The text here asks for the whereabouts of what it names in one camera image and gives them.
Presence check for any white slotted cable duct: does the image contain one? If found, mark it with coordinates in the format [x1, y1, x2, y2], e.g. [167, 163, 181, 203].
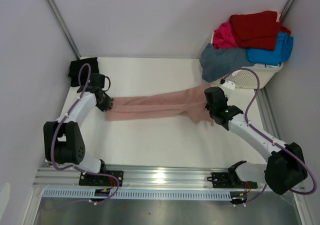
[42, 188, 232, 201]

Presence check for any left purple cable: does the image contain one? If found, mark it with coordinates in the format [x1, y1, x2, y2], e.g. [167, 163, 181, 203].
[50, 63, 120, 206]

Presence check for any white t shirt in basket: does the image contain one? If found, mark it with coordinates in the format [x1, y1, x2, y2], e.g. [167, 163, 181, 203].
[254, 62, 284, 69]

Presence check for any pink t shirt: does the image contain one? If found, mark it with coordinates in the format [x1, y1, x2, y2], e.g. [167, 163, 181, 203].
[105, 84, 215, 126]

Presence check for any dark red t shirt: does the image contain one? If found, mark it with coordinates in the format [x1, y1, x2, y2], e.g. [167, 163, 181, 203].
[228, 10, 291, 51]

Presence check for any white laundry basket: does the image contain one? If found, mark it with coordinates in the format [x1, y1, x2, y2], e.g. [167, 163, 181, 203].
[210, 64, 284, 89]

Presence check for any folded black t shirt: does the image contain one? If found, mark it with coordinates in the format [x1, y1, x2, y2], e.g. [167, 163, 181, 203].
[68, 57, 99, 87]

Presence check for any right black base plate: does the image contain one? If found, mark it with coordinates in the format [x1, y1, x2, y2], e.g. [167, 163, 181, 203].
[206, 172, 258, 189]

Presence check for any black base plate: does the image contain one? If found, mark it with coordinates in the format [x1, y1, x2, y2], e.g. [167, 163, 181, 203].
[78, 170, 124, 187]
[206, 172, 258, 189]

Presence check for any bright blue t shirt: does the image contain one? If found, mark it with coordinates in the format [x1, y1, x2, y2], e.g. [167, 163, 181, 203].
[245, 31, 294, 66]

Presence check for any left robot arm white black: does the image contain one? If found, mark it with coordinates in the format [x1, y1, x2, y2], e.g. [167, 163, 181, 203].
[43, 73, 114, 186]

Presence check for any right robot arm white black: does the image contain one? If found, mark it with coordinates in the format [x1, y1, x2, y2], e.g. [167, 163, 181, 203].
[204, 86, 308, 195]

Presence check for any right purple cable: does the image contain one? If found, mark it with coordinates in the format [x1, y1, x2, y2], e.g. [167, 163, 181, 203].
[219, 68, 318, 207]

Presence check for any magenta t shirt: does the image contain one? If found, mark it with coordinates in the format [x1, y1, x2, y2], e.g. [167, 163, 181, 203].
[212, 22, 239, 49]

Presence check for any purple cable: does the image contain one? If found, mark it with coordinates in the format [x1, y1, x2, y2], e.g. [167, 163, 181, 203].
[50, 63, 120, 206]
[219, 68, 318, 207]

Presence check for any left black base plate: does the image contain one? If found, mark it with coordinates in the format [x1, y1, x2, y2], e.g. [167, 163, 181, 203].
[78, 170, 124, 187]

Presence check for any grey blue t shirt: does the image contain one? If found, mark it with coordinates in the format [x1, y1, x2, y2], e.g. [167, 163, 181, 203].
[199, 43, 255, 83]

